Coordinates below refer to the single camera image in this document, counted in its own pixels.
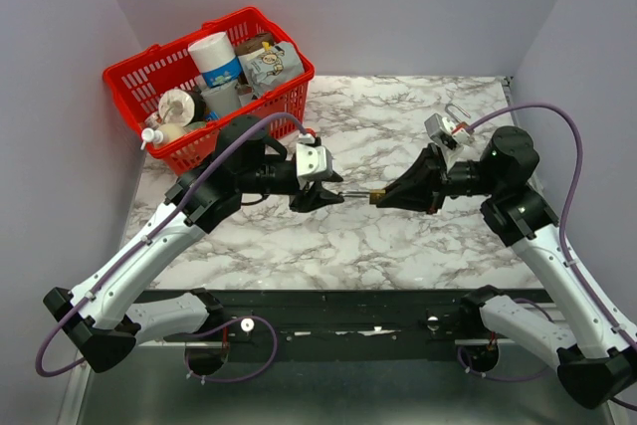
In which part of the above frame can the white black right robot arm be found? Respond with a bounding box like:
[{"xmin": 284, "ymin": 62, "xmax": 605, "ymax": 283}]
[{"xmin": 370, "ymin": 126, "xmax": 636, "ymax": 409}]

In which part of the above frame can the brass padlock long shackle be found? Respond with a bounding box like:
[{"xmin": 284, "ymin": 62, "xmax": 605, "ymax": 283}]
[{"xmin": 444, "ymin": 104, "xmax": 471, "ymax": 123}]

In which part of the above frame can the red plastic shopping basket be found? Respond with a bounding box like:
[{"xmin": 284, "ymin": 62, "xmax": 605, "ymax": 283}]
[{"xmin": 103, "ymin": 6, "xmax": 315, "ymax": 175}]

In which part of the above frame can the white pump lotion bottle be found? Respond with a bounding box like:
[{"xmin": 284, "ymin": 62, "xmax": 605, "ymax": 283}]
[{"xmin": 140, "ymin": 123, "xmax": 187, "ymax": 150}]

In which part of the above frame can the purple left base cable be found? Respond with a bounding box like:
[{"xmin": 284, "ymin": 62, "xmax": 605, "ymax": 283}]
[{"xmin": 185, "ymin": 314, "xmax": 279, "ymax": 386}]

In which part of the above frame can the grey paper cup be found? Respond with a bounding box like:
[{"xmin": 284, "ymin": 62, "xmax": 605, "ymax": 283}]
[{"xmin": 201, "ymin": 80, "xmax": 242, "ymax": 119}]

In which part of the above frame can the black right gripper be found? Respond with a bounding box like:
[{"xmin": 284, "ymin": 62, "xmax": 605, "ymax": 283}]
[{"xmin": 376, "ymin": 142, "xmax": 502, "ymax": 215}]

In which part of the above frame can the white paper towel roll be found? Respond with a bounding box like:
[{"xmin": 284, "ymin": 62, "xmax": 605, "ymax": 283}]
[{"xmin": 187, "ymin": 32, "xmax": 242, "ymax": 88}]

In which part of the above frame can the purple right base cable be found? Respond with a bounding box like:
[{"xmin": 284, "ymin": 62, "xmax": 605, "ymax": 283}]
[{"xmin": 456, "ymin": 298, "xmax": 558, "ymax": 385}]

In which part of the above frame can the grey cartoon snack bag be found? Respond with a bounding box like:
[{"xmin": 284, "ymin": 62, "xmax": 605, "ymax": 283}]
[{"xmin": 244, "ymin": 42, "xmax": 305, "ymax": 98}]

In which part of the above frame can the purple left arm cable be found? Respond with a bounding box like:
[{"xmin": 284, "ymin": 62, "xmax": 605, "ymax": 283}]
[{"xmin": 34, "ymin": 112, "xmax": 318, "ymax": 378}]

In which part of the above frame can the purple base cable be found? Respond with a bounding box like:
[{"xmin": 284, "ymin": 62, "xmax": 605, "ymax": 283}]
[
  {"xmin": 185, "ymin": 314, "xmax": 279, "ymax": 386},
  {"xmin": 456, "ymin": 298, "xmax": 558, "ymax": 385}
]

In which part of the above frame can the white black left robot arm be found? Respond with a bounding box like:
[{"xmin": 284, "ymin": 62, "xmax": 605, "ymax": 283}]
[{"xmin": 43, "ymin": 113, "xmax": 344, "ymax": 373}]

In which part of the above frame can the small brass padlock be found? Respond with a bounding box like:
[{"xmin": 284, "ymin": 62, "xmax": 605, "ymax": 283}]
[{"xmin": 339, "ymin": 189, "xmax": 386, "ymax": 204}]

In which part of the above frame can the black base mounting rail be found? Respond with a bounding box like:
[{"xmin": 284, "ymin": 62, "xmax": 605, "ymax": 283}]
[{"xmin": 133, "ymin": 288, "xmax": 553, "ymax": 363}]

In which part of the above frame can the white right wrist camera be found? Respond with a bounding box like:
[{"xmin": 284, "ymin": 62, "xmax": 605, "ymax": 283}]
[{"xmin": 424, "ymin": 113, "xmax": 472, "ymax": 151}]

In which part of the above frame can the brown chocolate package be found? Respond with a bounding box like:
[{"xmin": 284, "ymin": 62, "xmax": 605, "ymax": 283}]
[{"xmin": 234, "ymin": 32, "xmax": 276, "ymax": 57}]

